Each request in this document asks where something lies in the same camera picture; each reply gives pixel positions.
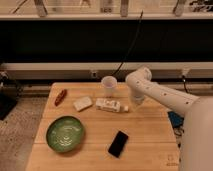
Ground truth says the white plastic bottle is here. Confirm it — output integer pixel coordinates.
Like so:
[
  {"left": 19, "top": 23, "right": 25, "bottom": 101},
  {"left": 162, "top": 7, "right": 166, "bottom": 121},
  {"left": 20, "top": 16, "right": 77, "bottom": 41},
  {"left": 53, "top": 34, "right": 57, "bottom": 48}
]
[{"left": 95, "top": 98, "right": 129, "bottom": 113}]

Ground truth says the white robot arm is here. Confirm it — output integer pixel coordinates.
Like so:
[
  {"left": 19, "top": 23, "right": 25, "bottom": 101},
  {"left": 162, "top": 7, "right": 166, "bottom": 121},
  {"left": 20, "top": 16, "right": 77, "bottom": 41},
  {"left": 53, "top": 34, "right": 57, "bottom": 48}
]
[{"left": 125, "top": 67, "right": 213, "bottom": 171}]

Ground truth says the green ceramic bowl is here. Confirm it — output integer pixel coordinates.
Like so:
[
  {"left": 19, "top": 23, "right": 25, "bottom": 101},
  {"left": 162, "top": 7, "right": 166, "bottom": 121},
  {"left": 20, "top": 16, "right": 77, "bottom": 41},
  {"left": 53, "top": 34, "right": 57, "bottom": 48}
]
[{"left": 46, "top": 116, "right": 85, "bottom": 153}]

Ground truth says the white plastic cup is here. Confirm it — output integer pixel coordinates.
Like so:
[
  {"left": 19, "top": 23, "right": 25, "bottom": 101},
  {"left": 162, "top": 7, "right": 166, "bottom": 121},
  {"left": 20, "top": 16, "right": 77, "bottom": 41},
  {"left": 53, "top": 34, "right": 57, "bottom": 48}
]
[{"left": 101, "top": 76, "right": 117, "bottom": 97}]

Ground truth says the black smartphone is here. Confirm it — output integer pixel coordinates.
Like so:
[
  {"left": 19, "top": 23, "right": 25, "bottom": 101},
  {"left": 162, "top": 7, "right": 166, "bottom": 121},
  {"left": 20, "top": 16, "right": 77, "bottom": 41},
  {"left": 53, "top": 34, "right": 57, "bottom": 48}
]
[{"left": 108, "top": 131, "right": 128, "bottom": 158}]

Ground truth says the white sponge block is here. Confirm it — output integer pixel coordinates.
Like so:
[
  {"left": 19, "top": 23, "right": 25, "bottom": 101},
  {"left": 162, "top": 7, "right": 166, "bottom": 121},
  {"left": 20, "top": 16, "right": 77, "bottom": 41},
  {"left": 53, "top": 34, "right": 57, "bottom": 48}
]
[{"left": 73, "top": 96, "right": 93, "bottom": 112}]

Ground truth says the red brown sausage toy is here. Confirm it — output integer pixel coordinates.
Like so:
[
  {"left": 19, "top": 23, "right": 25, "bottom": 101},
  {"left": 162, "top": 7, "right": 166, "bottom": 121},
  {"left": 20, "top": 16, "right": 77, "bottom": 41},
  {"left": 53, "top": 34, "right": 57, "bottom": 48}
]
[{"left": 54, "top": 89, "right": 67, "bottom": 106}]

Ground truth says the black equipment at left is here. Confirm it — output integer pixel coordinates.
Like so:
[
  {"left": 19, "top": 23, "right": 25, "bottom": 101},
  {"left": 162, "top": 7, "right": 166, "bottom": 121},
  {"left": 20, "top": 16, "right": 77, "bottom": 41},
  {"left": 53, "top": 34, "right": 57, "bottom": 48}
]
[{"left": 0, "top": 71, "right": 22, "bottom": 120}]

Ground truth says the blue cable connector box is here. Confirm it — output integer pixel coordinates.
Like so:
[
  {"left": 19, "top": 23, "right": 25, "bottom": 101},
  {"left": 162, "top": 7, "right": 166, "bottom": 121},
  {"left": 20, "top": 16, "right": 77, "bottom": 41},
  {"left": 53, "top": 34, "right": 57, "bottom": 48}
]
[{"left": 168, "top": 111, "right": 184, "bottom": 128}]

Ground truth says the black hanging cable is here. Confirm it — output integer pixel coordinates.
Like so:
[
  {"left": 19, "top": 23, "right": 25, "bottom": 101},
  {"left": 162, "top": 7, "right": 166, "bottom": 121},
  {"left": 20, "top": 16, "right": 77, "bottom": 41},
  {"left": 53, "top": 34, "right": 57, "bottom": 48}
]
[{"left": 111, "top": 9, "right": 145, "bottom": 77}]

